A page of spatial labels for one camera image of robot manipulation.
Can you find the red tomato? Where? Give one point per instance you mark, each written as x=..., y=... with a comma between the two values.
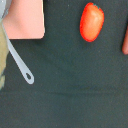
x=91, y=22

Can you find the brown sausage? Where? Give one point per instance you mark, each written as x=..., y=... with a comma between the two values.
x=125, y=43

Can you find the grey frying pan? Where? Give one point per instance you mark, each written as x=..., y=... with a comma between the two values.
x=26, y=73

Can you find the pink brown board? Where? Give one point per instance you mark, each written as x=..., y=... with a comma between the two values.
x=25, y=20

